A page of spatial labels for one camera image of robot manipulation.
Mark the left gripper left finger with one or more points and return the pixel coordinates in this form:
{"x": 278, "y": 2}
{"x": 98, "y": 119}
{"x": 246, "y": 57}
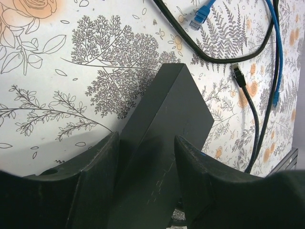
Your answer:
{"x": 76, "y": 194}

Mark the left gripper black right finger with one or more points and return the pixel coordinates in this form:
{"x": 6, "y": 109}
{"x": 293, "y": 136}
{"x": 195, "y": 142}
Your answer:
{"x": 216, "y": 196}

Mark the black network switch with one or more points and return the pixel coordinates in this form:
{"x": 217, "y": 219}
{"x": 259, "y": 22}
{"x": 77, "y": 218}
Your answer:
{"x": 147, "y": 187}

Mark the floral table mat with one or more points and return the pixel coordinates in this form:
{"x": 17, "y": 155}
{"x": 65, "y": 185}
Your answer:
{"x": 47, "y": 113}

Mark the aluminium frame rail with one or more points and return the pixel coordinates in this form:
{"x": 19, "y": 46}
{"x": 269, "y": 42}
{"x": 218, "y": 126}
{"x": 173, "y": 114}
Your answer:
{"x": 289, "y": 162}

